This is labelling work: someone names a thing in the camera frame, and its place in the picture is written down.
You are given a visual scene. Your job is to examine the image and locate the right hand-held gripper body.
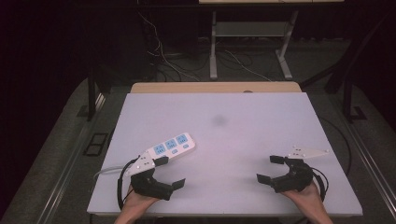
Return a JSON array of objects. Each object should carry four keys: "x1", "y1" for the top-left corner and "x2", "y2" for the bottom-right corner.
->
[{"x1": 271, "y1": 146, "x2": 331, "y2": 193}]

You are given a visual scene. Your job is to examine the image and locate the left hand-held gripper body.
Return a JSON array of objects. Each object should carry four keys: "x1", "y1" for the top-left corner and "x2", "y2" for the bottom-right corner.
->
[{"x1": 125, "y1": 151, "x2": 174, "y2": 201}]

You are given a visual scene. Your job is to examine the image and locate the white power strip blue sockets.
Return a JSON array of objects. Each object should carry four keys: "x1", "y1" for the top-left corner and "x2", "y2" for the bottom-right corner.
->
[{"x1": 145, "y1": 133, "x2": 197, "y2": 163}]

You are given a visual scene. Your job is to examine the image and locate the person's right hand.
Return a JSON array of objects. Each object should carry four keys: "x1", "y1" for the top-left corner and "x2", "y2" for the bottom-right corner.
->
[{"x1": 279, "y1": 181, "x2": 325, "y2": 212}]

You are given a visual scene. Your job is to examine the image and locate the person's left hand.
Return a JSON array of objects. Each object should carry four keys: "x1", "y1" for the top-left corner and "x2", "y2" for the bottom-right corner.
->
[{"x1": 121, "y1": 185, "x2": 161, "y2": 217}]

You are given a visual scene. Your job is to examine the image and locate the wooden table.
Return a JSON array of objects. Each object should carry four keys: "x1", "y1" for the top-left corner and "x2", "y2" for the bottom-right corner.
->
[{"x1": 130, "y1": 81, "x2": 303, "y2": 94}]

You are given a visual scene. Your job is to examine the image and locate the black metal stand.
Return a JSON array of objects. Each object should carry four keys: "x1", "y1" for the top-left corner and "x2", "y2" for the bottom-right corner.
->
[
  {"x1": 300, "y1": 12, "x2": 390, "y2": 123},
  {"x1": 78, "y1": 63, "x2": 114, "y2": 122}
]

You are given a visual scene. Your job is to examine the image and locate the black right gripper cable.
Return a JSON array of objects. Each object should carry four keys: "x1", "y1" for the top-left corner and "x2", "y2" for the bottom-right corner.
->
[{"x1": 311, "y1": 167, "x2": 330, "y2": 203}]

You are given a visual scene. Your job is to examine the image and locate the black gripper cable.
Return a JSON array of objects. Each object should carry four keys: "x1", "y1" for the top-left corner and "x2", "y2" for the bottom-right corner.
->
[
  {"x1": 311, "y1": 167, "x2": 330, "y2": 203},
  {"x1": 116, "y1": 158, "x2": 139, "y2": 211}
]

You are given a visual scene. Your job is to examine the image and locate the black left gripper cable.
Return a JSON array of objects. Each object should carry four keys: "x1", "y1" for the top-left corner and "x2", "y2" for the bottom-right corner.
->
[{"x1": 116, "y1": 158, "x2": 139, "y2": 211}]

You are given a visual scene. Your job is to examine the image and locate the white power strip cable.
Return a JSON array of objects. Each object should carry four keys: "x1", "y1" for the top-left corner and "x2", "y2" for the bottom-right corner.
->
[{"x1": 92, "y1": 165, "x2": 133, "y2": 182}]

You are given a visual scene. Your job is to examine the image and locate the thin black floor cable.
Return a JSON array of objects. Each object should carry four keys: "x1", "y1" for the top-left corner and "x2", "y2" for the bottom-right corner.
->
[{"x1": 318, "y1": 115, "x2": 353, "y2": 176}]

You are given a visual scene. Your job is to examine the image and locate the metal floor rail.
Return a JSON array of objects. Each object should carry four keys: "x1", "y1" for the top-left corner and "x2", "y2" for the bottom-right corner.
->
[
  {"x1": 334, "y1": 105, "x2": 396, "y2": 216},
  {"x1": 36, "y1": 92, "x2": 107, "y2": 224}
]

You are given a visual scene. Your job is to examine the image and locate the black floor cables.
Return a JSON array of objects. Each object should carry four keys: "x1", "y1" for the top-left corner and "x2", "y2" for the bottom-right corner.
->
[{"x1": 151, "y1": 50, "x2": 213, "y2": 82}]

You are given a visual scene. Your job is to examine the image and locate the short white floor cable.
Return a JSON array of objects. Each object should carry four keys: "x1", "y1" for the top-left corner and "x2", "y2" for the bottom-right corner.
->
[{"x1": 223, "y1": 49, "x2": 273, "y2": 83}]

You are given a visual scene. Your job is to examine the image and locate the long white floor cable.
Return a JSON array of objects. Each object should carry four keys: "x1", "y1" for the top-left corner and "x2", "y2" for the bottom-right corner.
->
[{"x1": 137, "y1": 11, "x2": 201, "y2": 82}]

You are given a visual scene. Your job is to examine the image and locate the white metal desk frame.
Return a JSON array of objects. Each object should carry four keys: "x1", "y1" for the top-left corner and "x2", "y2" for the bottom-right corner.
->
[{"x1": 198, "y1": 0, "x2": 346, "y2": 82}]

